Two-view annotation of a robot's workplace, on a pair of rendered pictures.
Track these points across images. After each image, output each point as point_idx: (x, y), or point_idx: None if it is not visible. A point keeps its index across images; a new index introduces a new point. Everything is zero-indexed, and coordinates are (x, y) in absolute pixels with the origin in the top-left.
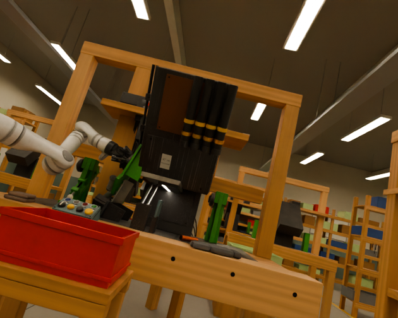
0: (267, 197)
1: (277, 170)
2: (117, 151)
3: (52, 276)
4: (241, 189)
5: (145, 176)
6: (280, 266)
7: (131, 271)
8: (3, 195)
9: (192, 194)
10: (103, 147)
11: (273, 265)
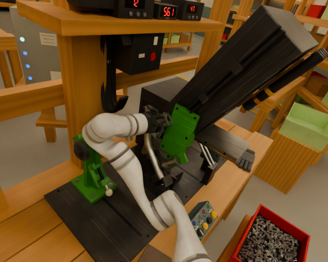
0: None
1: (216, 41)
2: (155, 126)
3: None
4: (186, 64)
5: (237, 159)
6: (223, 118)
7: (250, 217)
8: None
9: None
10: (143, 132)
11: (224, 122)
